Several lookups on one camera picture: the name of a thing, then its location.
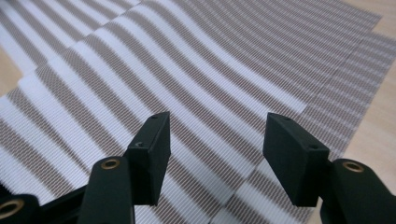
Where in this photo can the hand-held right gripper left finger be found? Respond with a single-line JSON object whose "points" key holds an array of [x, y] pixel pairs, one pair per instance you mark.
{"points": [[152, 161]]}

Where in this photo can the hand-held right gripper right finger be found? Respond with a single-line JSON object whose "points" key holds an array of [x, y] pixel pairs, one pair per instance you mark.
{"points": [[292, 161]]}

